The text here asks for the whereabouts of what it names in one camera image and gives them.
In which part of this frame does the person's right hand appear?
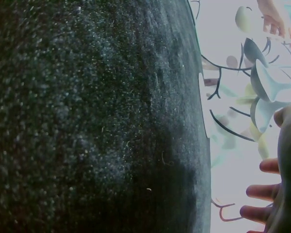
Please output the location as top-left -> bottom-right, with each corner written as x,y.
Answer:
240,104 -> 291,233

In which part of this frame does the person's left hand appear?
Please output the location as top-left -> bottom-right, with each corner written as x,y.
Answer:
257,0 -> 291,39

